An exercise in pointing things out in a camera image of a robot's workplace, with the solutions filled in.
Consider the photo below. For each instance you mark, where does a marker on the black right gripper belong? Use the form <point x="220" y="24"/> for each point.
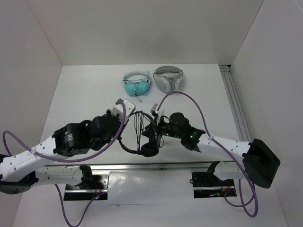
<point x="147" y="132"/>

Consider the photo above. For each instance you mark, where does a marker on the aluminium side rail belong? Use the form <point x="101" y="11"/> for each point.
<point x="237" y="111"/>

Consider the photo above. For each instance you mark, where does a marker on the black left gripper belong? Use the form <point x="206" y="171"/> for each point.
<point x="108" y="111"/>

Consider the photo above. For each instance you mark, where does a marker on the aluminium front rail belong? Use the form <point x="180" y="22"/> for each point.
<point x="200" y="166"/>

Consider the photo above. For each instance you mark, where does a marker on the black on-ear headphones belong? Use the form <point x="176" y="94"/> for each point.
<point x="149" y="149"/>

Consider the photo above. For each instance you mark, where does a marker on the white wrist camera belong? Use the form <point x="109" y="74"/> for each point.
<point x="157" y="113"/>
<point x="123" y="109"/>

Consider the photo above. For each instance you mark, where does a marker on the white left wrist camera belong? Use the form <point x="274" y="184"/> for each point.
<point x="123" y="109"/>

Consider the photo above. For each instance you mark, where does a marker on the white grey gaming headset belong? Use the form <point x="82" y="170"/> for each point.
<point x="168" y="78"/>

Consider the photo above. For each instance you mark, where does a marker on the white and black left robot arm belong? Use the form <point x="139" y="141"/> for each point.
<point x="49" y="161"/>

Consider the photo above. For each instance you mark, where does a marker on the teal cat-ear headphones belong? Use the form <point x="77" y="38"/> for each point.
<point x="137" y="87"/>

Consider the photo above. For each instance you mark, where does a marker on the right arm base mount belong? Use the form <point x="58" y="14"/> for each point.
<point x="207" y="185"/>

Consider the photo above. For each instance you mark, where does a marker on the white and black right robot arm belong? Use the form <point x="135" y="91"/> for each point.
<point x="253" y="160"/>

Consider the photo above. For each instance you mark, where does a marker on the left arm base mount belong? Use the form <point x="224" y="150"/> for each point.
<point x="93" y="185"/>

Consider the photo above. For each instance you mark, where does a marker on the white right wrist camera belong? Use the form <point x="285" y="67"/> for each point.
<point x="157" y="113"/>

